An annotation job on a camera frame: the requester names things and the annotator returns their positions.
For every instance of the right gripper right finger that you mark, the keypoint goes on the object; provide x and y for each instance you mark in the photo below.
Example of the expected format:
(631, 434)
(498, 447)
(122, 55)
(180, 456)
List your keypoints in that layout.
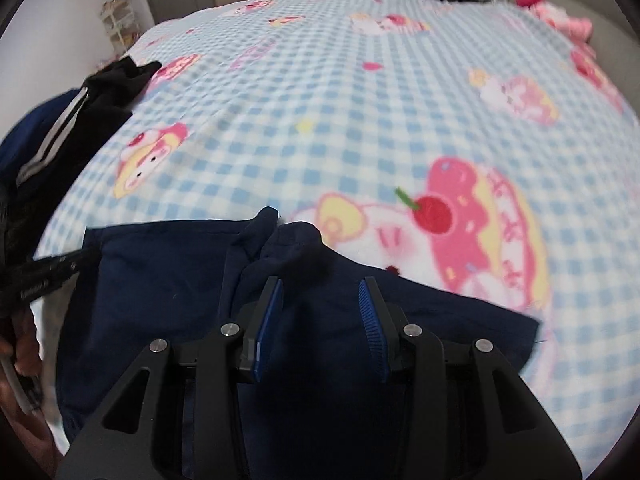
(456, 411)

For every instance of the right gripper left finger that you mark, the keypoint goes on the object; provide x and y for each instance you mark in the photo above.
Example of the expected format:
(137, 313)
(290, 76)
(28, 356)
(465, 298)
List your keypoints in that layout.
(175, 413)

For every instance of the dark clothes pile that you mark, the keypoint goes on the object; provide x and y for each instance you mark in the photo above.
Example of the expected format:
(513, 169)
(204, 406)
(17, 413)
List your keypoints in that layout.
(45, 152)

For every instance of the person's left hand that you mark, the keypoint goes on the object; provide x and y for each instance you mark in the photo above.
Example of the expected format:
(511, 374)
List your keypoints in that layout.
(29, 428)

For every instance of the white shelf rack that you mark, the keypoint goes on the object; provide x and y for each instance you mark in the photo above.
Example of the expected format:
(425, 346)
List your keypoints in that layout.
(121, 25)

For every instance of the blue checkered cartoon blanket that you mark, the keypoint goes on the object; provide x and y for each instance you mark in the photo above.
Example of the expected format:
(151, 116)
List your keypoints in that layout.
(466, 146)

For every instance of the pink plush toy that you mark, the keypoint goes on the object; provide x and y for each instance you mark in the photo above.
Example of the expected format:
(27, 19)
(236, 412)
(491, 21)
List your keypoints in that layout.
(578, 30)

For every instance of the grey padded headboard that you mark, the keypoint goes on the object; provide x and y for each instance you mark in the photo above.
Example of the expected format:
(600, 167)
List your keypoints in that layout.
(614, 40)

